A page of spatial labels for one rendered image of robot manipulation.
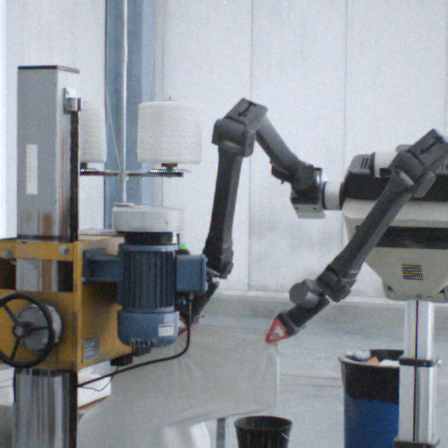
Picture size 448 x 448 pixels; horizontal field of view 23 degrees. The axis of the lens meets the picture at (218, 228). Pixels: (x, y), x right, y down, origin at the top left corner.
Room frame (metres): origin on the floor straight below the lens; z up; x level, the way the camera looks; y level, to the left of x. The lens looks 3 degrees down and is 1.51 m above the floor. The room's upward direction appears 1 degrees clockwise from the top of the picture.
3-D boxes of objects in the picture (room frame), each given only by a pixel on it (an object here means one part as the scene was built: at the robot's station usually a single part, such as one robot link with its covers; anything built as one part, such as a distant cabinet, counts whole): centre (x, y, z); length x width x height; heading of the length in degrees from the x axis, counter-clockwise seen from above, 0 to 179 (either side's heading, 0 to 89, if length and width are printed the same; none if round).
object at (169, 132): (2.82, 0.13, 1.61); 0.17 x 0.17 x 0.17
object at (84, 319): (2.80, 0.39, 1.18); 0.34 x 0.25 x 0.31; 159
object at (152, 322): (2.68, 0.17, 1.21); 0.15 x 0.15 x 0.25
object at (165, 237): (2.68, 0.17, 1.35); 0.12 x 0.12 x 0.04
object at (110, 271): (2.68, 0.26, 1.27); 0.12 x 0.09 x 0.09; 159
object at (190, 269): (2.69, 0.07, 1.25); 0.10 x 0.08 x 0.12; 4
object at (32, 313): (2.61, 0.43, 1.14); 0.11 x 0.06 x 0.11; 69
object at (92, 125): (2.92, 0.37, 1.61); 0.15 x 0.14 x 0.17; 69
